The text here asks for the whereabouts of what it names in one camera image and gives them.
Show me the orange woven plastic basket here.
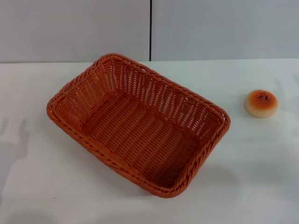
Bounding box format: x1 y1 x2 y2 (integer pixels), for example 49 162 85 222
46 53 231 199

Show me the round browned bread bun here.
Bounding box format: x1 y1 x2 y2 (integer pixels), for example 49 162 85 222
244 90 278 119

